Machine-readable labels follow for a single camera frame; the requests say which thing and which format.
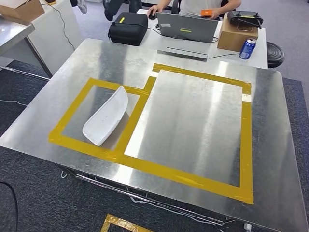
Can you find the white curved car part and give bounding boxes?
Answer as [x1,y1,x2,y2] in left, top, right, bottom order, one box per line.
[82,85,129,147]

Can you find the steel workbench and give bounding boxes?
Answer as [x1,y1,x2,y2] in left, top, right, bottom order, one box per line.
[0,38,309,232]

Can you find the yellow tape on workbench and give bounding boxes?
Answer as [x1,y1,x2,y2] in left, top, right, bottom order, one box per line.
[47,62,254,205]

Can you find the white desk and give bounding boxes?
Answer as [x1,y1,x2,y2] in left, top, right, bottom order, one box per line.
[136,8,268,70]

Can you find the black carrying case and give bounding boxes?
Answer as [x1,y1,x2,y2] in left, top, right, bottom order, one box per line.
[108,12,149,47]

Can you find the grey laptop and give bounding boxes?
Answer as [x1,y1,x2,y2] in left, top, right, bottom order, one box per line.
[156,12,219,44]

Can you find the yellow floor tape square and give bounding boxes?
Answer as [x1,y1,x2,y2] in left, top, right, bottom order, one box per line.
[99,213,155,232]

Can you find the closed cardboard box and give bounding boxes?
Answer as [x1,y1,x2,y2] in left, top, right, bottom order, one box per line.
[216,14,259,53]

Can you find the blue drink can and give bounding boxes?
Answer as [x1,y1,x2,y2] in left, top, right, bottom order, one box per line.
[239,38,257,61]

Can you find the black router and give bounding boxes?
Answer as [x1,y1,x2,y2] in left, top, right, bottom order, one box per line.
[227,10,265,30]

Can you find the black round stool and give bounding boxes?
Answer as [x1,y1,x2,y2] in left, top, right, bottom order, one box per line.
[265,41,286,69]

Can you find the steel side table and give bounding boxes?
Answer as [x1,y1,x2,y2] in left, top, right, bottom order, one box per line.
[0,15,36,58]

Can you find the open cardboard box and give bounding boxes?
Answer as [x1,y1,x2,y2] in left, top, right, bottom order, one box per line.
[0,0,45,23]

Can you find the thin black cable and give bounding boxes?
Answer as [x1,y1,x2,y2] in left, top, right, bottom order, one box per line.
[43,1,76,52]

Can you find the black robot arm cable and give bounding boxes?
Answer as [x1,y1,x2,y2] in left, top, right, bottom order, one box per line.
[0,181,19,232]

